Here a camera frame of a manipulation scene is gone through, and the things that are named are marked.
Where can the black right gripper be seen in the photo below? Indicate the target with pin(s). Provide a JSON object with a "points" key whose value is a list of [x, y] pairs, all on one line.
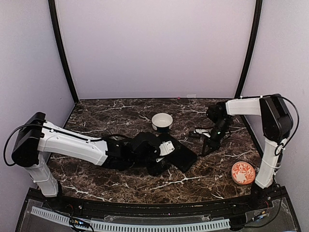
{"points": [[214, 144]]}

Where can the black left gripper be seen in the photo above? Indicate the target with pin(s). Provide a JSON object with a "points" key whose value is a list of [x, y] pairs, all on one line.
{"points": [[157, 169]]}

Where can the black zippered tool case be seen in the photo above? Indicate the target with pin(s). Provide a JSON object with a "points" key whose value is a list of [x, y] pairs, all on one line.
{"points": [[181, 157]]}

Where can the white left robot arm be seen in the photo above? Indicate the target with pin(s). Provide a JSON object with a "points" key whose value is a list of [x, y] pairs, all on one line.
{"points": [[38, 136]]}

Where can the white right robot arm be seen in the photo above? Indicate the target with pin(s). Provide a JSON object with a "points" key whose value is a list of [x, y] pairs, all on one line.
{"points": [[277, 124]]}

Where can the orange patterned round dish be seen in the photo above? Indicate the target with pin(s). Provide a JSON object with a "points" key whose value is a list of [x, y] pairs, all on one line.
{"points": [[243, 173]]}

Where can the white and navy bowl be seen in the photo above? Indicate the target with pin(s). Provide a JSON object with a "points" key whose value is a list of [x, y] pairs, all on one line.
{"points": [[162, 122]]}

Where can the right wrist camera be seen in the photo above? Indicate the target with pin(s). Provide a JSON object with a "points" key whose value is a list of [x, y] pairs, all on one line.
{"points": [[197, 133]]}

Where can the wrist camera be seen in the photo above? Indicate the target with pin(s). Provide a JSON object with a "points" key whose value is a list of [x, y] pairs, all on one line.
{"points": [[197, 133], [166, 148]]}

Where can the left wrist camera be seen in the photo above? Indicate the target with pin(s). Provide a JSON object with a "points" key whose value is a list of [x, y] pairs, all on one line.
{"points": [[166, 148]]}

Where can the black front rail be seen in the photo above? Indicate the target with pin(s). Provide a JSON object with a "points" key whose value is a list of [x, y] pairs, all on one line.
{"points": [[228, 208]]}

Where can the white slotted cable duct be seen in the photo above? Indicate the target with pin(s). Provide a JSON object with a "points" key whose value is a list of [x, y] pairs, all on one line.
{"points": [[134, 224]]}

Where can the black right corner post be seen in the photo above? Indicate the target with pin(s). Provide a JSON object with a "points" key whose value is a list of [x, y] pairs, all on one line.
{"points": [[250, 48]]}

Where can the black corner post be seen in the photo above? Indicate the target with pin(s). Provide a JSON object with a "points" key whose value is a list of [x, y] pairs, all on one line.
{"points": [[61, 50], [250, 48]]}

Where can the black left corner post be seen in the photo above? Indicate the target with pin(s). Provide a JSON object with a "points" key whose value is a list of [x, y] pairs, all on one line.
{"points": [[61, 50]]}

